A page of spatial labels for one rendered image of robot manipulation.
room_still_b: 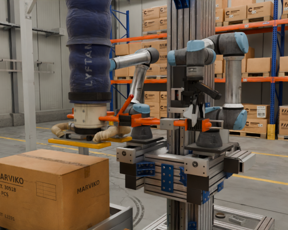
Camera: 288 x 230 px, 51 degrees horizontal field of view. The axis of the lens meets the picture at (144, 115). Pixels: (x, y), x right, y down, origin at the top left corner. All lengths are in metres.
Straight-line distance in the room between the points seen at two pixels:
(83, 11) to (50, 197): 0.96
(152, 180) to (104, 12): 1.09
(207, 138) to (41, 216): 1.01
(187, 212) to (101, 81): 1.09
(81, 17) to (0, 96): 10.12
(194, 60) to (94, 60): 0.51
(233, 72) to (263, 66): 6.81
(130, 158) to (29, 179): 0.60
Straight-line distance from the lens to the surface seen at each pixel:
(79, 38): 1.55
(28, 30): 4.92
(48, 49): 12.81
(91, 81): 1.53
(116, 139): 1.61
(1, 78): 11.59
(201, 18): 2.06
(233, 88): 1.74
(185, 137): 1.99
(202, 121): 1.28
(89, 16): 1.55
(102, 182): 1.89
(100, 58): 1.56
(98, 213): 1.92
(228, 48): 1.74
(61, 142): 1.60
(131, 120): 1.44
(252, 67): 8.59
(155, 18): 9.97
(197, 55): 1.30
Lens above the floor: 1.39
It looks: 5 degrees down
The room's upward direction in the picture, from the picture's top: straight up
